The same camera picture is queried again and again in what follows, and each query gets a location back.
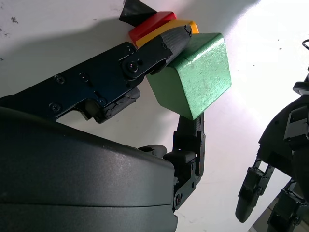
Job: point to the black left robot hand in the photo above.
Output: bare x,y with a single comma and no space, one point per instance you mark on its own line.
280,140

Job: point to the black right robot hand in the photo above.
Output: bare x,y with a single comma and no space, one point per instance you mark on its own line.
72,174

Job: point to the green block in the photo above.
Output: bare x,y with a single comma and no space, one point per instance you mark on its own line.
200,77

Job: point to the yellow block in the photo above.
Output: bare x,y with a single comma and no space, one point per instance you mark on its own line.
157,32

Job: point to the red block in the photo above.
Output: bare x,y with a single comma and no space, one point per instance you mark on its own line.
149,25

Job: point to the black tape strip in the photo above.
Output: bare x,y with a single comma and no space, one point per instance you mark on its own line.
135,10

